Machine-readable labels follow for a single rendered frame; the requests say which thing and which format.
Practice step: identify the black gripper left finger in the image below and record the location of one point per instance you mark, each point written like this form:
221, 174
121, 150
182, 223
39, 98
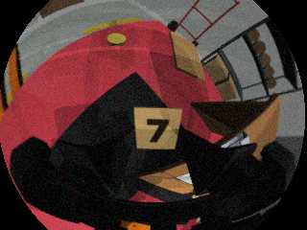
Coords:
108, 160

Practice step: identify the yellow flat disc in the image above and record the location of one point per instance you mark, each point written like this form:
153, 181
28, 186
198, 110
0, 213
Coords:
116, 39

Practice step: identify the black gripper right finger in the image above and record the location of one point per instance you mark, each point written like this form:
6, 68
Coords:
206, 161

